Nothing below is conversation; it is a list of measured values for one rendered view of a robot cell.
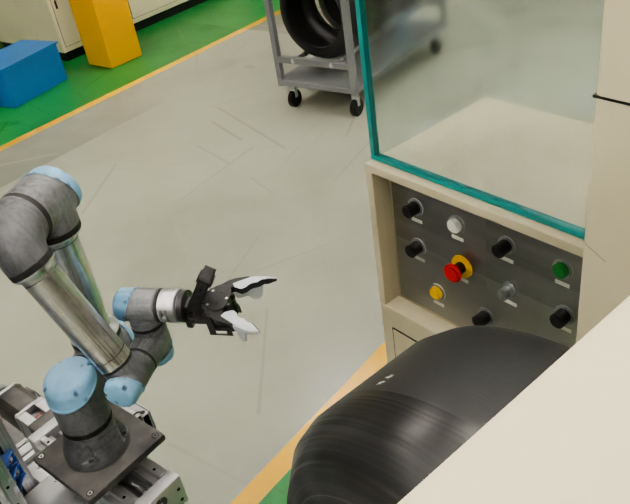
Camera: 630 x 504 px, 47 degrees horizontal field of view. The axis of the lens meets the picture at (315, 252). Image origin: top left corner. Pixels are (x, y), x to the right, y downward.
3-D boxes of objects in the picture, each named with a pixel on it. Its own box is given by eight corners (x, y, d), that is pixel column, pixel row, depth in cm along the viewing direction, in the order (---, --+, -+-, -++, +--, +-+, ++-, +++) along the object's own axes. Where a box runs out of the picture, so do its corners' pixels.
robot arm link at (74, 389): (48, 435, 163) (26, 392, 155) (77, 391, 173) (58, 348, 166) (96, 439, 160) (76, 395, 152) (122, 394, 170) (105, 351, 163)
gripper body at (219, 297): (245, 310, 160) (194, 308, 164) (236, 283, 155) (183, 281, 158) (235, 337, 155) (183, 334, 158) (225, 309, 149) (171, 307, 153)
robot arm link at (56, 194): (74, 394, 172) (-17, 195, 142) (102, 351, 184) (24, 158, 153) (119, 398, 169) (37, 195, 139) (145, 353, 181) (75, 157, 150)
